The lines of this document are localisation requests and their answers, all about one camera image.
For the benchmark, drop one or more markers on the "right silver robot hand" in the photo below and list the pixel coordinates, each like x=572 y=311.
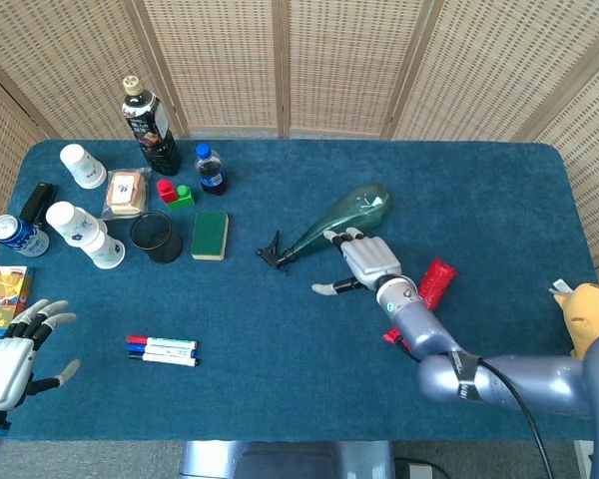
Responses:
x=369 y=259

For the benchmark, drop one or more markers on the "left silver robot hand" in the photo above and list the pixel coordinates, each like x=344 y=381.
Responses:
x=2 y=366

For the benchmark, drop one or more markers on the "green transparent spray bottle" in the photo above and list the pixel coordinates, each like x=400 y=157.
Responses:
x=349 y=209

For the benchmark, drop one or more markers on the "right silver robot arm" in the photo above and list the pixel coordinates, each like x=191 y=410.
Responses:
x=529 y=384

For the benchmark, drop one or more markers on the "small blue-capped cola bottle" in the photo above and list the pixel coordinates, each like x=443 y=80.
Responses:
x=210 y=172

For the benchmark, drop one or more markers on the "tall dark tea bottle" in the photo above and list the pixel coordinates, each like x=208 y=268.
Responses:
x=152 y=135

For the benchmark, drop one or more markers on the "red snack package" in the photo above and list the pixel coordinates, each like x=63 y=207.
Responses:
x=436 y=279

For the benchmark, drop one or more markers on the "yellow cardboard snack box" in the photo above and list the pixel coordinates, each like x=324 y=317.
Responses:
x=0 y=289

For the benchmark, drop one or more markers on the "blue beverage can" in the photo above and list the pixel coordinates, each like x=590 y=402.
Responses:
x=20 y=239

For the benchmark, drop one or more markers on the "blue whiteboard marker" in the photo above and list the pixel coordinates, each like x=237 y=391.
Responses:
x=136 y=347

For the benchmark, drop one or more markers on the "blue carpet table cover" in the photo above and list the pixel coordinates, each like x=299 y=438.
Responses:
x=279 y=379

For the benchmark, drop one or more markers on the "white fern-print paper cup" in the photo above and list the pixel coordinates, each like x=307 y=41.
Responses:
x=105 y=252

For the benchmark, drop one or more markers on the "white printed paper cup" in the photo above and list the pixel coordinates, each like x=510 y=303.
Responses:
x=70 y=222
x=82 y=164

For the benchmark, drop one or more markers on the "green and yellow sponge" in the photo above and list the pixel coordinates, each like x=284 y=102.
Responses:
x=209 y=233

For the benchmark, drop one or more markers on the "black whiteboard marker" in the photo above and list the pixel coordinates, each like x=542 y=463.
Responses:
x=165 y=358

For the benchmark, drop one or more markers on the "red whiteboard marker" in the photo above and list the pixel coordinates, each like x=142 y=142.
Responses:
x=165 y=342

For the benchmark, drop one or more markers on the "black stapler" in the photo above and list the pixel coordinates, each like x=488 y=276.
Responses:
x=37 y=202

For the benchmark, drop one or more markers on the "green toy block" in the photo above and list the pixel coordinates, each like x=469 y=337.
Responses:
x=183 y=198

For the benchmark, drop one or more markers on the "woven rattan folding screen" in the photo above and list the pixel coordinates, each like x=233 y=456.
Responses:
x=329 y=65

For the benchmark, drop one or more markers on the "black mesh pen holder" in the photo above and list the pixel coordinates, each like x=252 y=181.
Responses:
x=157 y=239

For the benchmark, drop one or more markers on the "plastic-wrapped sandwich bread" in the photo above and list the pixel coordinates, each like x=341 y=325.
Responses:
x=125 y=192

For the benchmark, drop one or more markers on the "red toy block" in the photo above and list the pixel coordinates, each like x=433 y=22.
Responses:
x=166 y=190

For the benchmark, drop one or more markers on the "grey floor box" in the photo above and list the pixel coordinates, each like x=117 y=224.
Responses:
x=419 y=470

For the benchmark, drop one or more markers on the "yellow plush toy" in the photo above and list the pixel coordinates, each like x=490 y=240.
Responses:
x=584 y=309

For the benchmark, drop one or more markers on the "silver robot torso base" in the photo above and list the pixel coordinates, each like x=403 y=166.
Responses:
x=279 y=461

